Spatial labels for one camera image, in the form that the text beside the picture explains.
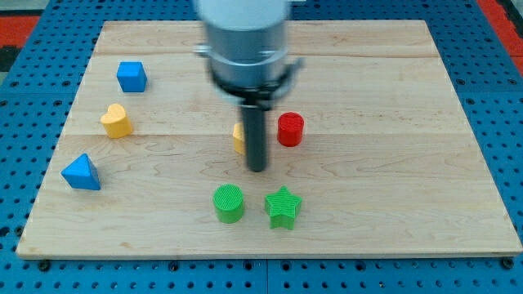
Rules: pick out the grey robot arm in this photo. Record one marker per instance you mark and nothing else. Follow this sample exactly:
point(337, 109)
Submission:
point(246, 44)

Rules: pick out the green star block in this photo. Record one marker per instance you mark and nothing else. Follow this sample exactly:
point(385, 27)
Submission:
point(283, 207)

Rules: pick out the yellow block behind tool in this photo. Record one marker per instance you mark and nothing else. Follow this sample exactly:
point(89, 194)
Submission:
point(238, 138)

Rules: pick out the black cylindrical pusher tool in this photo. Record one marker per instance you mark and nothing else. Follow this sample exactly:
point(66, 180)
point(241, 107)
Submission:
point(254, 121)

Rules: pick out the red cylinder block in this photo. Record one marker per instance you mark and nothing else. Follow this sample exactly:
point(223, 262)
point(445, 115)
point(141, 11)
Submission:
point(290, 129)

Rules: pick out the green cylinder block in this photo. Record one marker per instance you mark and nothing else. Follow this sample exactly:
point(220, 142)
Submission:
point(228, 201)

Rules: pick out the wooden board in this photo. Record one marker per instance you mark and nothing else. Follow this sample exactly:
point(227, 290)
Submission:
point(370, 155)

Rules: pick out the blue cube block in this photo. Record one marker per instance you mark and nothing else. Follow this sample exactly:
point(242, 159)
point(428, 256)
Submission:
point(131, 76)

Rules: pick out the yellow heart block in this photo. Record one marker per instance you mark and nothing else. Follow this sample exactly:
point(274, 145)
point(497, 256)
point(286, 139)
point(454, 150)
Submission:
point(116, 122)

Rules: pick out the blue triangle block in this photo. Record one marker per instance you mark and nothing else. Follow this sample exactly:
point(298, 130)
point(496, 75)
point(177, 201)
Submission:
point(82, 174)

